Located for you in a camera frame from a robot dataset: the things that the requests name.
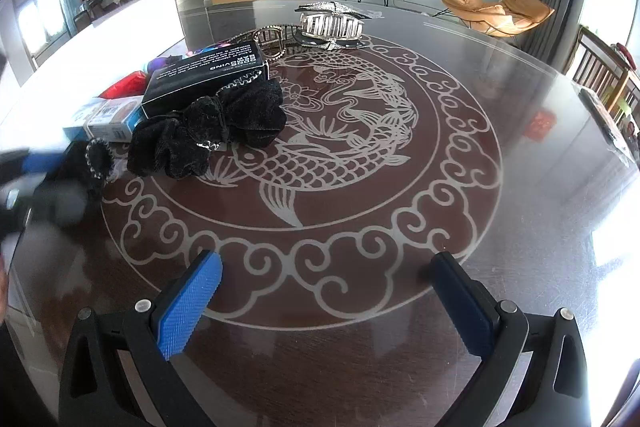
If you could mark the blue and white box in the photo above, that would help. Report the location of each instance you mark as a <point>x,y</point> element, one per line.
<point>102,119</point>

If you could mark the gold hair claw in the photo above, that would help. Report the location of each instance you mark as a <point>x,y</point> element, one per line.
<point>270,42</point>

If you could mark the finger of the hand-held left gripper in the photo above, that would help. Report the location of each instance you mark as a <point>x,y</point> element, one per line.
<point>42,161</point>

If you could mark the red packet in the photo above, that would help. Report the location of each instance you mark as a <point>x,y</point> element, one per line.
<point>125,85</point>

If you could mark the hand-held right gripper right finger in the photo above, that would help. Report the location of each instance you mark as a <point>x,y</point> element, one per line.
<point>465,307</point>

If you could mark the clear hair claw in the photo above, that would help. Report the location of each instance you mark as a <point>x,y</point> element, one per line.
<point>330,26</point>

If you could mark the orange lounge chair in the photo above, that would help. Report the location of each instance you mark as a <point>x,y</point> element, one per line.
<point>495,9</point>

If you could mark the purple item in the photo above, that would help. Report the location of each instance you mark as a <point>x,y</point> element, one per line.
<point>159,64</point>

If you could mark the small black silver-trimmed scrunchie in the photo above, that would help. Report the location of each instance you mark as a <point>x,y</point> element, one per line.
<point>97,162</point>

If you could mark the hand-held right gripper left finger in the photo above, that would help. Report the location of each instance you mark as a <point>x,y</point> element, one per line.
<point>190,302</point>

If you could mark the black cardboard box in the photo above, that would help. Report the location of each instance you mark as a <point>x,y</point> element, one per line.
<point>200,79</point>

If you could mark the black silver-studded hair clip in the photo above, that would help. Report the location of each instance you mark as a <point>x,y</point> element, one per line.
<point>332,7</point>

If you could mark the dark fish-patterned desktop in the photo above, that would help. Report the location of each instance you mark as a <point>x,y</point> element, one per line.
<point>450,187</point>

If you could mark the wooden chair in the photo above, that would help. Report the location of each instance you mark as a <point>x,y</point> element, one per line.
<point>605,72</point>

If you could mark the large black velvet scrunchie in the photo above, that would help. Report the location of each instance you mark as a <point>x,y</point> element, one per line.
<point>205,132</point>

